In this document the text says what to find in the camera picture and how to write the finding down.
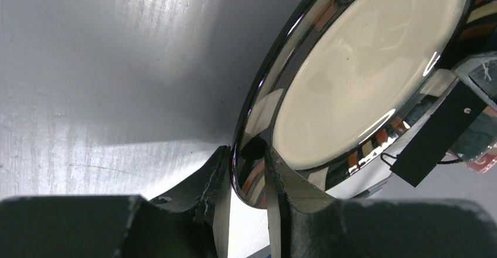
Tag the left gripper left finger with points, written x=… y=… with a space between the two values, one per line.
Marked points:
x=189 y=220

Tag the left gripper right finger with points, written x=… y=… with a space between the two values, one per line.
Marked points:
x=304 y=221

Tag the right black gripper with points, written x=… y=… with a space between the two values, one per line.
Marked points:
x=464 y=123

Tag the black striped rim plate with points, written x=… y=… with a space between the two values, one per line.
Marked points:
x=345 y=79

